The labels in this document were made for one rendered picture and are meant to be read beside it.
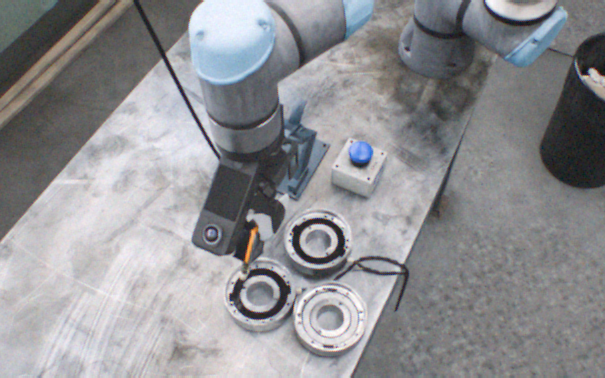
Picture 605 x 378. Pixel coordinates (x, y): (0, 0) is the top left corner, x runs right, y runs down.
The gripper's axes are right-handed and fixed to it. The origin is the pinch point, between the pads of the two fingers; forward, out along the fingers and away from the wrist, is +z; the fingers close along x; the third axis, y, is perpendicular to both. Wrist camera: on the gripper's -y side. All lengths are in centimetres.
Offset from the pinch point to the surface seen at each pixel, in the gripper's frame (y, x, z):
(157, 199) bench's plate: 4.4, 22.3, 13.1
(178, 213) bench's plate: 3.7, 17.6, 13.1
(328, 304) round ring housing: -0.8, -11.8, 10.3
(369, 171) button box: 22.2, -8.2, 8.7
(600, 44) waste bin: 129, -45, 54
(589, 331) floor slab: 55, -72, 93
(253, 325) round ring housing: -8.6, -3.9, 9.3
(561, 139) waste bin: 107, -45, 76
